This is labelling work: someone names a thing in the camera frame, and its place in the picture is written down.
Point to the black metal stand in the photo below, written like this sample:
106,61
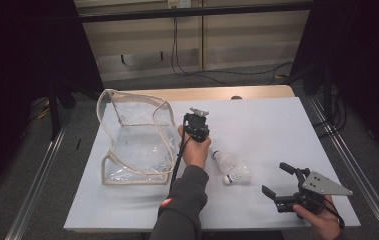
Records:
327,100
54,113

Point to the black curtain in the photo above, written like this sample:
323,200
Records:
17,66
370,66

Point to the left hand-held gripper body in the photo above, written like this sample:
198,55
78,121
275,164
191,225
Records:
197,126

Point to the white wall socket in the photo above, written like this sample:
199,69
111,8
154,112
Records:
180,3

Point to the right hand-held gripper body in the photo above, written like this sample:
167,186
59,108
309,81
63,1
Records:
315,188

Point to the aluminium floor rail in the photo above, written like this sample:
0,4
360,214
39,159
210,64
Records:
360,180
37,186

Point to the person's left hand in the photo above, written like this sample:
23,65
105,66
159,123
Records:
195,153

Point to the white shuttlecock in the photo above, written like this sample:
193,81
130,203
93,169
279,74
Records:
238,174
226,162

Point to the person's right hand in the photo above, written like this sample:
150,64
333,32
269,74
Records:
325,228

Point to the black horizontal bar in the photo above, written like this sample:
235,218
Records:
193,11

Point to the dark round table grommet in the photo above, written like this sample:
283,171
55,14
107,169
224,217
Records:
236,97

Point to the transparent bag with beige trim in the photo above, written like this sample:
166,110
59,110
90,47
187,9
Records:
143,146

